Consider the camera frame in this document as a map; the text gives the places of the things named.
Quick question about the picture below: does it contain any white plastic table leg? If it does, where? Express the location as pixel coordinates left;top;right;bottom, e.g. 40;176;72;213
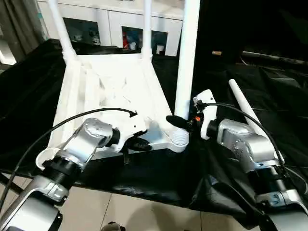
141;0;154;59
172;0;201;146
47;0;77;61
228;79;285;165

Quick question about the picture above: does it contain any white plastic table top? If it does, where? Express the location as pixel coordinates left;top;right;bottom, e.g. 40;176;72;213
36;52;189;170

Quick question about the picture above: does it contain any long black bar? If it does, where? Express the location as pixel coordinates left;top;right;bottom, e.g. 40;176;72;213
241;50;308;64

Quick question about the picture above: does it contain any black case with yellow label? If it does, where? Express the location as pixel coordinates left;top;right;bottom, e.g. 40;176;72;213
192;0;308;63

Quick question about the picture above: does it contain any black mat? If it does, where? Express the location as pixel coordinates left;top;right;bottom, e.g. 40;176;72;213
0;38;308;227

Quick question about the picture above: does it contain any white cabinet with glass doors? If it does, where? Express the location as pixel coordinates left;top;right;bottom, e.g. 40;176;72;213
36;0;186;57

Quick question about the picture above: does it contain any grey curtain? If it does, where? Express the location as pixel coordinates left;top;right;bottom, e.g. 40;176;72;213
0;0;49;53

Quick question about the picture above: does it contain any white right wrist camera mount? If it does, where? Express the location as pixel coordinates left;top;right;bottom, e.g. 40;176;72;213
192;89;218;140

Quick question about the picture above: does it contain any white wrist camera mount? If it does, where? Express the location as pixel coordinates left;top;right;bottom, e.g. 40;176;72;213
192;89;218;140
112;112;150;154

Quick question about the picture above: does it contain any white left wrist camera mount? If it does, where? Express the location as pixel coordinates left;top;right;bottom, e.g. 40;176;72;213
112;112;150;154

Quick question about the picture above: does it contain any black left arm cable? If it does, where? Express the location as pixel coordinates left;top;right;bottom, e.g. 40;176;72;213
0;107;138;212

